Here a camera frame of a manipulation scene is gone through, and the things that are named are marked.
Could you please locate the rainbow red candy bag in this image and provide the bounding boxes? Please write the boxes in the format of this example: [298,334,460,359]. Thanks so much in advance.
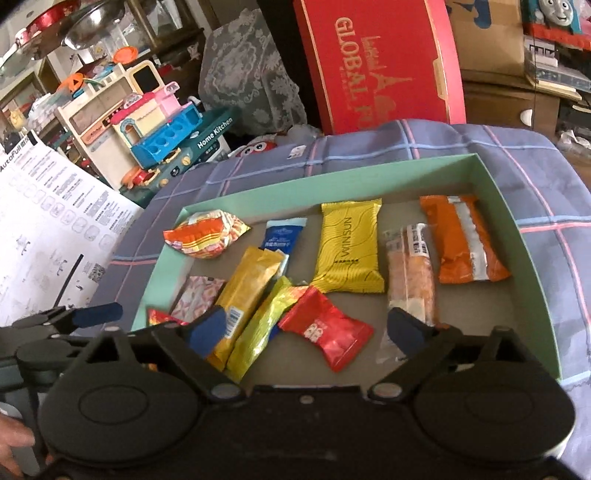
[147,308,187,326]

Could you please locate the pink patterned snack pack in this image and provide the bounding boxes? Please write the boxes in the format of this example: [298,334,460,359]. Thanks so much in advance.
[170,276,225,323]

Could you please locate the yellow green snack bar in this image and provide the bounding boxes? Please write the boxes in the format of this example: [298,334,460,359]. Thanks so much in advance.
[225,276,308,383]

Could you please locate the red candy pack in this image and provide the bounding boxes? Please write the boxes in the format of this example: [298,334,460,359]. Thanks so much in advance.
[279,286,375,373]

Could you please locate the clear bread stick pack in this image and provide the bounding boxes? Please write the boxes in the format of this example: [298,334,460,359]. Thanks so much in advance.
[376,223,439,365]

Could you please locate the orange white snack pack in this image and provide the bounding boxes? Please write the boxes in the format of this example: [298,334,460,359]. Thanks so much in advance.
[420,194,511,285]

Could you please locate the long yellow snack bar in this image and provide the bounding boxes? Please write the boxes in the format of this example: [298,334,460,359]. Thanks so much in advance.
[207,246,284,372]

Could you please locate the yellow wafer snack pack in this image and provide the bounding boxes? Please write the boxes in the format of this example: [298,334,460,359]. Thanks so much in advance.
[311,198,385,294]

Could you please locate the orange puffy snack bag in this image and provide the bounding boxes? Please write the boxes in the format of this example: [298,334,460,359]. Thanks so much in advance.
[163,209,250,259]

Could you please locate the blue white cracker pack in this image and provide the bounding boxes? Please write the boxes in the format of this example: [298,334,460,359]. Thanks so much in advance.
[260,217,308,279]

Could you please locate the person's left hand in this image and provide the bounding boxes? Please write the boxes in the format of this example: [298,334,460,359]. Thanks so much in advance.
[0,414,35,477]

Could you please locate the white printed instruction sheet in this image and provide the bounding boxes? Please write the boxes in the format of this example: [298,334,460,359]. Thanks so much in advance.
[0,133,143,326]

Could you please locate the mint green cardboard box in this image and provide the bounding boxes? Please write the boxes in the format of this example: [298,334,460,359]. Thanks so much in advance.
[132,155,562,377]

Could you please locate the purple plaid tablecloth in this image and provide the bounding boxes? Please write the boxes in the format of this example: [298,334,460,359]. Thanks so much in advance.
[92,120,590,477]

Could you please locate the toy kitchen playset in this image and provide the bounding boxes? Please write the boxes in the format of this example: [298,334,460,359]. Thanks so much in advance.
[27,45,242,209]

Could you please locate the red plush toy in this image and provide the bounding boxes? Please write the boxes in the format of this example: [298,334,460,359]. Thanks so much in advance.
[232,139,277,158]

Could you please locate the wooden tv cabinet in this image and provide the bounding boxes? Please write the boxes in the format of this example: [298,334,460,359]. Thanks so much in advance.
[462,70,590,142]

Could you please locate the grey lace cloth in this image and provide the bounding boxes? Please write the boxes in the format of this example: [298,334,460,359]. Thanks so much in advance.
[198,9,308,136]

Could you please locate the red gift box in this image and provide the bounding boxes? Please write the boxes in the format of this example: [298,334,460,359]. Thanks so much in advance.
[294,0,466,135]

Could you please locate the brown cardboard box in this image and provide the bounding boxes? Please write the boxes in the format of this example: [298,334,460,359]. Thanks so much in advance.
[446,0,524,77]

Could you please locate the blue toy train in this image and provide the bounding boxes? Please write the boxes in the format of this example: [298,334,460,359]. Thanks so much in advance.
[521,0,590,51]

